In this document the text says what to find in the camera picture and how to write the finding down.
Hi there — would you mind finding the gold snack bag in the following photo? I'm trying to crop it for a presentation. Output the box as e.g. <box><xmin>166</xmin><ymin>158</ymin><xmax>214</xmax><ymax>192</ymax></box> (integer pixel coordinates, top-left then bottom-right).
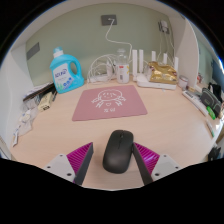
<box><xmin>147</xmin><ymin>61</ymin><xmax>179</xmax><ymax>85</ymax></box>

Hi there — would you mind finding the white coiled cable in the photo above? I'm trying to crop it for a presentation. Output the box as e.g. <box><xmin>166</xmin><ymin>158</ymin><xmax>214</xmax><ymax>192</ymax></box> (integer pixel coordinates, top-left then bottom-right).
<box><xmin>87</xmin><ymin>54</ymin><xmax>117</xmax><ymax>83</ymax></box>

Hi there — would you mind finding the black computer mouse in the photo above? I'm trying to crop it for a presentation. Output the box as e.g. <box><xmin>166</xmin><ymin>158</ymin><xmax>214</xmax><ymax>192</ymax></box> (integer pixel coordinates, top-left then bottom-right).
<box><xmin>102</xmin><ymin>129</ymin><xmax>135</xmax><ymax>174</ymax></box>

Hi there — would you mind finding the small round jar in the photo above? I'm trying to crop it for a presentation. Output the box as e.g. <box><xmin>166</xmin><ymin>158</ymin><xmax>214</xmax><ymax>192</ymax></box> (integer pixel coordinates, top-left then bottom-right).
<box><xmin>178</xmin><ymin>75</ymin><xmax>189</xmax><ymax>90</ymax></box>

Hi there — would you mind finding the blue detergent bottle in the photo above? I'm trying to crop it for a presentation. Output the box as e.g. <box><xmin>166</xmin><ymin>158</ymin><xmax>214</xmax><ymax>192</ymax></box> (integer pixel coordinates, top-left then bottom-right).
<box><xmin>49</xmin><ymin>46</ymin><xmax>86</xmax><ymax>94</ymax></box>

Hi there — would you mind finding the white router with antennas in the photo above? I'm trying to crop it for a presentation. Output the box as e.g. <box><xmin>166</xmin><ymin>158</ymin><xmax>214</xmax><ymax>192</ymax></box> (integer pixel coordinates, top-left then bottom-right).
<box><xmin>131</xmin><ymin>49</ymin><xmax>180</xmax><ymax>91</ymax></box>

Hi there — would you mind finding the grey wall outlet plate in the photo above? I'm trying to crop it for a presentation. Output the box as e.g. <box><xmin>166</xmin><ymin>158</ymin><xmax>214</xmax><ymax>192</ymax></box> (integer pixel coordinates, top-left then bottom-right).
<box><xmin>100</xmin><ymin>14</ymin><xmax>118</xmax><ymax>27</ymax></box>

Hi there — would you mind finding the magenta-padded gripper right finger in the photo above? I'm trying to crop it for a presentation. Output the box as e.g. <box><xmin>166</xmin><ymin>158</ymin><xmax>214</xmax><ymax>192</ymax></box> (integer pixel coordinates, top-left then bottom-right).
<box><xmin>132</xmin><ymin>142</ymin><xmax>182</xmax><ymax>186</ymax></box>

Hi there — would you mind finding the green pen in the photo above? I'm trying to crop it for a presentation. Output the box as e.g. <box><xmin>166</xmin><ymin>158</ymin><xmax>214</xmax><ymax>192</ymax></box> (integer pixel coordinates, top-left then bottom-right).
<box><xmin>205</xmin><ymin>105</ymin><xmax>217</xmax><ymax>121</ymax></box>

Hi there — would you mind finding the grey blank wall plate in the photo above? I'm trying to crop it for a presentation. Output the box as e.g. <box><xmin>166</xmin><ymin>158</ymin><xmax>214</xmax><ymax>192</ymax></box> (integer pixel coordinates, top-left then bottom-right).
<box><xmin>25</xmin><ymin>42</ymin><xmax>41</xmax><ymax>61</ymax></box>

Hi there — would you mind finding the clear plastic bottle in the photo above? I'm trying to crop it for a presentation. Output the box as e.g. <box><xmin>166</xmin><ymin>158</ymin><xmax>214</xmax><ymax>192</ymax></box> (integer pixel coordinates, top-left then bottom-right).
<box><xmin>114</xmin><ymin>48</ymin><xmax>131</xmax><ymax>84</ymax></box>

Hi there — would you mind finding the white charger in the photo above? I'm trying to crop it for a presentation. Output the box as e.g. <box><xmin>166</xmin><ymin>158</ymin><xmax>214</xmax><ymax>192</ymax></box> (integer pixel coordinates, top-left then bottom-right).
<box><xmin>107</xmin><ymin>64</ymin><xmax>116</xmax><ymax>80</ymax></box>

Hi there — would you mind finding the dark flat box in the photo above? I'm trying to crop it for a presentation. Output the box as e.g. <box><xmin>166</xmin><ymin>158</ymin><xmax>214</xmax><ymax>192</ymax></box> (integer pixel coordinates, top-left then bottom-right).
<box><xmin>22</xmin><ymin>82</ymin><xmax>56</xmax><ymax>102</ymax></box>

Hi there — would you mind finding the white power strip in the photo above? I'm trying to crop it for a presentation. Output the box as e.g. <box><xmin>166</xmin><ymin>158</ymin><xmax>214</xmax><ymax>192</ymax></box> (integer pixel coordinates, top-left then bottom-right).
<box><xmin>87</xmin><ymin>74</ymin><xmax>115</xmax><ymax>84</ymax></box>

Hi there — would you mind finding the wall socket with plug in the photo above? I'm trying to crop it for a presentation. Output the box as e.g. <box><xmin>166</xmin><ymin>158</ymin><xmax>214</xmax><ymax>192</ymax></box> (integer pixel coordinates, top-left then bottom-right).
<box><xmin>158</xmin><ymin>20</ymin><xmax>170</xmax><ymax>35</ymax></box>

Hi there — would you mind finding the white remote control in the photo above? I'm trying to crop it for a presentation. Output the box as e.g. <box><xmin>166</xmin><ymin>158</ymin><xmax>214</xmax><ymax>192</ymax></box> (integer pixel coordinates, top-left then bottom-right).
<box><xmin>181</xmin><ymin>89</ymin><xmax>209</xmax><ymax>117</ymax></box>

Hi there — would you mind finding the pink printed mouse pad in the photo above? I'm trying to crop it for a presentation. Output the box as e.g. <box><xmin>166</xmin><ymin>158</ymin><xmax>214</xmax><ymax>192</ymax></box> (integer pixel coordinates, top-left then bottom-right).
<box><xmin>71</xmin><ymin>84</ymin><xmax>148</xmax><ymax>122</ymax></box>

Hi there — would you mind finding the yellowish packet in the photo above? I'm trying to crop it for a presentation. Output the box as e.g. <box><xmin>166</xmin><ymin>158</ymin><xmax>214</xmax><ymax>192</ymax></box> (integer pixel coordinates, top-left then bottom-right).
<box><xmin>37</xmin><ymin>92</ymin><xmax>54</xmax><ymax>112</ymax></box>

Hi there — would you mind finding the clear plastic bag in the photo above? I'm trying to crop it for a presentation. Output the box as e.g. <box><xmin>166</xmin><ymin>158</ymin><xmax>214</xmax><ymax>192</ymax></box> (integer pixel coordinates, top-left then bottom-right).
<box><xmin>11</xmin><ymin>106</ymin><xmax>39</xmax><ymax>148</ymax></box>

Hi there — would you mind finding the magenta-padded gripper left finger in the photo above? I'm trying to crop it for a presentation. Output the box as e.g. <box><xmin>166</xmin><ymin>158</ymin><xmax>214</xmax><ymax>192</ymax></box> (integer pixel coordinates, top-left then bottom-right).
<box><xmin>43</xmin><ymin>142</ymin><xmax>95</xmax><ymax>186</ymax></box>

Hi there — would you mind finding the white wall cable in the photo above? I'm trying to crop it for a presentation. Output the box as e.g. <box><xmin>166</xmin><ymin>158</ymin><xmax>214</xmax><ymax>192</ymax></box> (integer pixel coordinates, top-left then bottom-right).
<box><xmin>105</xmin><ymin>19</ymin><xmax>134</xmax><ymax>54</ymax></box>

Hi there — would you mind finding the black pouch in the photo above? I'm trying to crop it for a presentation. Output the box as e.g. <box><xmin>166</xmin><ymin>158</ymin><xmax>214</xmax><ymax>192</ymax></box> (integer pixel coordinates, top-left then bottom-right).
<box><xmin>199</xmin><ymin>87</ymin><xmax>223</xmax><ymax>118</ymax></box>

